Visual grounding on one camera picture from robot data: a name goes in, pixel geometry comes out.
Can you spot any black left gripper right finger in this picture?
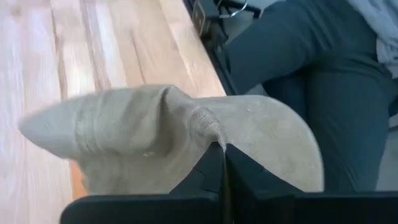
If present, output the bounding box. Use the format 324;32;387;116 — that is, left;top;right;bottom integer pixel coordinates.
225;142;398;224

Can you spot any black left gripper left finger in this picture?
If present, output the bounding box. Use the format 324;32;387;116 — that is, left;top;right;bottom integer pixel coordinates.
60;141;225;224

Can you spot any beige cap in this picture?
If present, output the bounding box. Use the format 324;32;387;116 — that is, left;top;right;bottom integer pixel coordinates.
17;83;325;196

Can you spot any person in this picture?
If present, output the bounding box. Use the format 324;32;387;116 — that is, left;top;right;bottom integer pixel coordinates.
226;0;398;192

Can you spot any black aluminium table frame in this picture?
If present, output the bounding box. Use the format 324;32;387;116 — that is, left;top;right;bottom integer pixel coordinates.
183;0;262;96

